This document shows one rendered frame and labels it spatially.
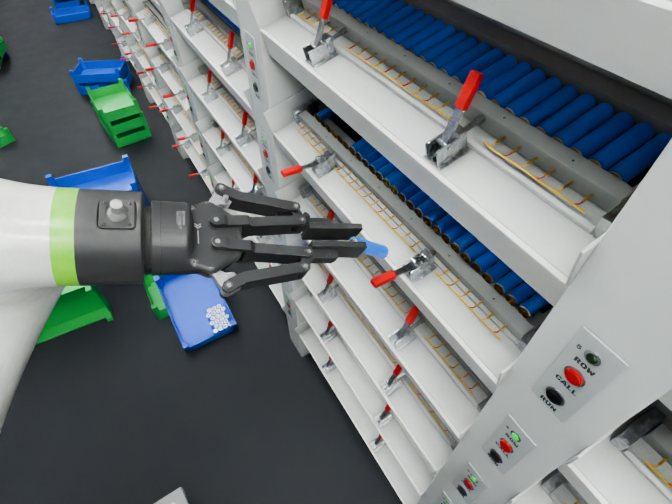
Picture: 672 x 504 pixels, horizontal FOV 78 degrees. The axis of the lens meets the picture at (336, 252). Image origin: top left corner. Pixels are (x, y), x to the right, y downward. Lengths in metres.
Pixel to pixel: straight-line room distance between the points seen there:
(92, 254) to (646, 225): 0.42
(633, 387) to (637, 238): 0.13
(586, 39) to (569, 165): 0.13
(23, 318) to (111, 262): 0.16
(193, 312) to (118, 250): 1.30
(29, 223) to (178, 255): 0.12
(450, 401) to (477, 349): 0.19
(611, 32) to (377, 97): 0.30
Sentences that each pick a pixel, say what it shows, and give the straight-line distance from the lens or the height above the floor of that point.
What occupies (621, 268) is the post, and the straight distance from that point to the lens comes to 0.35.
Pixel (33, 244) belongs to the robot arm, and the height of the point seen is 1.15.
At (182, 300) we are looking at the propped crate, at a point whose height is 0.07.
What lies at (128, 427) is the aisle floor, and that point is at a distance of 1.63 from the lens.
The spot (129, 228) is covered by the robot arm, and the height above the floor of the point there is 1.14.
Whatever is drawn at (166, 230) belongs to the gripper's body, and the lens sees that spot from 0.42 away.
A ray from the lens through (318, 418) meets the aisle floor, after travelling 1.49.
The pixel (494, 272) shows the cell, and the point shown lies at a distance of 0.58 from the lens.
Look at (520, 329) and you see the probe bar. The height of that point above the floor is 0.98.
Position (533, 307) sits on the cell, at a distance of 0.56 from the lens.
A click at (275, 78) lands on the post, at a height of 1.05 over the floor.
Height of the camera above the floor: 1.41
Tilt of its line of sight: 49 degrees down
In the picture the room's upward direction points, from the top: straight up
